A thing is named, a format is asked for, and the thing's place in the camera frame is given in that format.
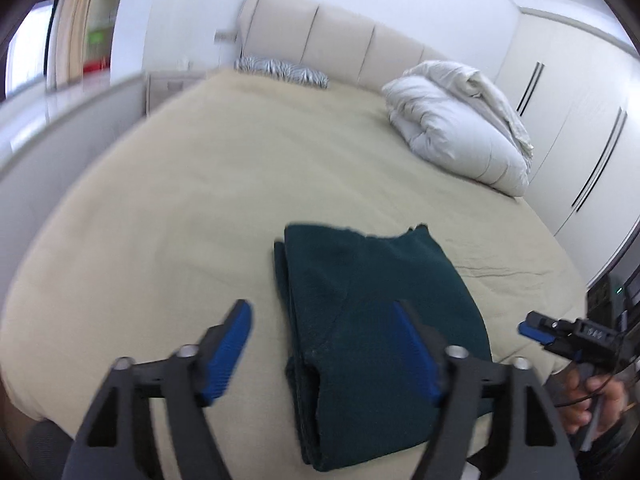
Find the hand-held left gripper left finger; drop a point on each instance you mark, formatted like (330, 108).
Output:
(232, 345)

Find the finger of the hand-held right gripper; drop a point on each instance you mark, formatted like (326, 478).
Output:
(527, 331)
(540, 319)

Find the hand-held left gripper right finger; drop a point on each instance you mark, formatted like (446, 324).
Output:
(417, 355)

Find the dark green sweater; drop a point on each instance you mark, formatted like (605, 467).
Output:
(375, 280)

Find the person's right forearm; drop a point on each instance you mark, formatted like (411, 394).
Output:
(620, 452)

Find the person's right hand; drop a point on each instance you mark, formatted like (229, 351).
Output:
(580, 410)

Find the black electronic device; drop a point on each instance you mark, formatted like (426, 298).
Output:
(602, 295)

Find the bed with beige sheet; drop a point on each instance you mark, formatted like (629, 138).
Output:
(200, 185)

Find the white wardrobe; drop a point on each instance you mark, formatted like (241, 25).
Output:
(575, 110)

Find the white folded duvet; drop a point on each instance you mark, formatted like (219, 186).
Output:
(450, 125)

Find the cream nightstand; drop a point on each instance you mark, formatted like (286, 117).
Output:
(167, 91)

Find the grey window ledge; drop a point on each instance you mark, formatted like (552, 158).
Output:
(60, 130)

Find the zebra print pillow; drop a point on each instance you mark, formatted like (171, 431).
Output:
(280, 70)

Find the red box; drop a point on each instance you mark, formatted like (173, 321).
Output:
(96, 65)

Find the cream padded headboard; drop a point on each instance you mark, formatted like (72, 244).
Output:
(340, 40)

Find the green container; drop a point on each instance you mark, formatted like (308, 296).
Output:
(96, 36)

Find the black framed window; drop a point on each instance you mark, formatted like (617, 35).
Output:
(25, 55)

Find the beige curtain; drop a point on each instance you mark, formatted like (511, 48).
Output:
(75, 15)

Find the wall switch panel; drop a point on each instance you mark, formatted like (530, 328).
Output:
(225, 35)

